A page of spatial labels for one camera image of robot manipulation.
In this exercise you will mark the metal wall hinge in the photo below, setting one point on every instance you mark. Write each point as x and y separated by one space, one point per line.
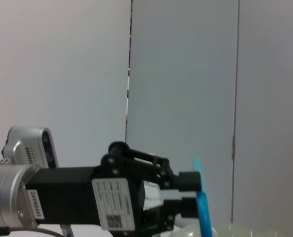
233 148

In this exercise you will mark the translucent green fruit bowl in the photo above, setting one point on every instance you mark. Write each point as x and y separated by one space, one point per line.
247 230

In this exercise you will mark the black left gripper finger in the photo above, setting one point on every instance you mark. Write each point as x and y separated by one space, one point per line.
185 207
189 181

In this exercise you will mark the blue scissors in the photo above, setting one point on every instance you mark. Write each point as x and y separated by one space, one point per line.
204 212

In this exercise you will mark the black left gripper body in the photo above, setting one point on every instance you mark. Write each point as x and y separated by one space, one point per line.
69 195

